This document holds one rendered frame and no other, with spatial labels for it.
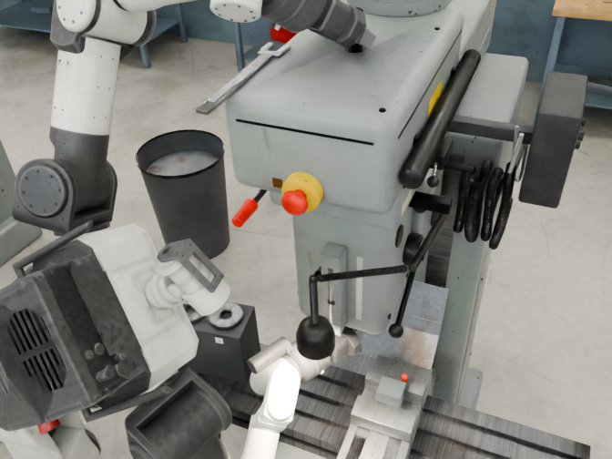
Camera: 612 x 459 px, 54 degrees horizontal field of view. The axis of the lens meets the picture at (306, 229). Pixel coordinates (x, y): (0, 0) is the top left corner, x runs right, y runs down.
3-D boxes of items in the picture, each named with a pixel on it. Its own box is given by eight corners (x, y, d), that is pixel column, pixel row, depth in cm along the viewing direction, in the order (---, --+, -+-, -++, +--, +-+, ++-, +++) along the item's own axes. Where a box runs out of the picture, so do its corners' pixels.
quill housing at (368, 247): (385, 343, 122) (392, 221, 102) (293, 317, 129) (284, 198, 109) (410, 283, 136) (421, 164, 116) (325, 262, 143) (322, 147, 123)
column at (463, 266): (439, 489, 232) (506, 141, 135) (326, 448, 248) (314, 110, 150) (464, 389, 268) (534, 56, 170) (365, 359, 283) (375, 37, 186)
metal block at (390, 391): (398, 413, 146) (400, 399, 142) (375, 406, 148) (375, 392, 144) (404, 396, 150) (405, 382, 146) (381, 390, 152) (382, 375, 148)
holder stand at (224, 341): (247, 383, 165) (239, 335, 153) (175, 369, 170) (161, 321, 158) (260, 350, 174) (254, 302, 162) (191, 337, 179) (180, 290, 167)
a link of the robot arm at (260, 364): (323, 377, 126) (282, 409, 120) (300, 376, 135) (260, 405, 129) (298, 331, 125) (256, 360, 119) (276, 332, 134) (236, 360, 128)
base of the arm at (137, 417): (157, 494, 98) (169, 484, 89) (107, 434, 100) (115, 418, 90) (222, 431, 107) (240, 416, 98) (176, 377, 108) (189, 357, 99)
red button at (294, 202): (304, 220, 86) (303, 198, 83) (280, 215, 87) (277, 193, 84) (313, 208, 88) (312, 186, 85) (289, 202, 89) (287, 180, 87)
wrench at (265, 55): (214, 117, 80) (213, 111, 79) (189, 112, 81) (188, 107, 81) (290, 49, 97) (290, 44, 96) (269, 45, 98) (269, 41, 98)
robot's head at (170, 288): (184, 325, 97) (225, 308, 94) (141, 285, 93) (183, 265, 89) (195, 296, 103) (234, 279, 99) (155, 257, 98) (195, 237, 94)
